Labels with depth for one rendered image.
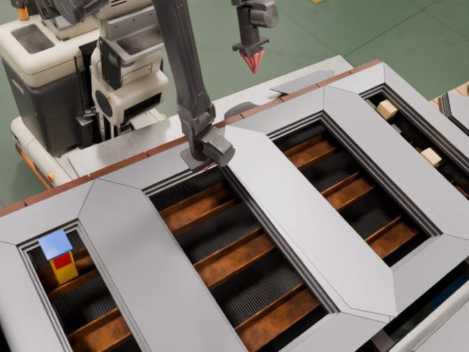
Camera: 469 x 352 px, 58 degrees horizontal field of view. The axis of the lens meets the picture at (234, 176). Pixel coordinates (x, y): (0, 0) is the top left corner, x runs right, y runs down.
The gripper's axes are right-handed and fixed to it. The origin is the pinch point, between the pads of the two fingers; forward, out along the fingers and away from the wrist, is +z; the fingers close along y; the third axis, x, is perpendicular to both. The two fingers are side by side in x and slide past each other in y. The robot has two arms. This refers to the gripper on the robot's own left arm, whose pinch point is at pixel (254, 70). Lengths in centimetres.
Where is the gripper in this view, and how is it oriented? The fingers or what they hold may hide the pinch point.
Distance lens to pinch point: 137.2
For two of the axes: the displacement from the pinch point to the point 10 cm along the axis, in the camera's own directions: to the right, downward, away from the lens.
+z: 1.5, 8.1, 5.7
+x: -6.9, -3.3, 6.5
